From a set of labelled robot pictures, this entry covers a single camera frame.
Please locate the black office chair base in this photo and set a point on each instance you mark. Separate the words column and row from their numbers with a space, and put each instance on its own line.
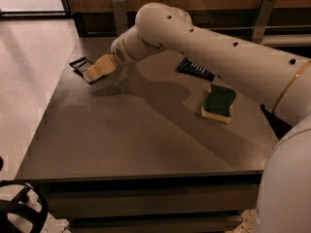
column 18, row 206

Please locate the dark blue rxbar wrapper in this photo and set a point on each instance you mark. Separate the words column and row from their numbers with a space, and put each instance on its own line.
column 192, row 68

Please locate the green and yellow sponge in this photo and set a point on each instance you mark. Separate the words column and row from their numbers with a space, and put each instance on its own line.
column 218, row 103

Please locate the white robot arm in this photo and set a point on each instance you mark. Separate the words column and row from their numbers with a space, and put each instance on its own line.
column 278, row 80

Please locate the metal wall bracket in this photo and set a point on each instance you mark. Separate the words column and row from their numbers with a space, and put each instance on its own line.
column 120, row 16
column 264, row 12

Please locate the black chocolate rxbar wrapper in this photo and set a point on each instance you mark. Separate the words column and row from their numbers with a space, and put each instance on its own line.
column 81, row 66

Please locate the grey table cabinet with drawers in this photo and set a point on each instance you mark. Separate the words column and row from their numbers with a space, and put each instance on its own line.
column 133, row 154

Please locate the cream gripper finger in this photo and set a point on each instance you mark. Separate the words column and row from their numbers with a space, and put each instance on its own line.
column 93, row 73
column 105, row 65

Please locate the left metal wall bracket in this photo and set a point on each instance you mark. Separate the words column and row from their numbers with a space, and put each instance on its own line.
column 120, row 16

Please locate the right metal wall bracket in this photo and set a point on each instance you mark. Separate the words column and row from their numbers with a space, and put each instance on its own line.
column 264, row 12

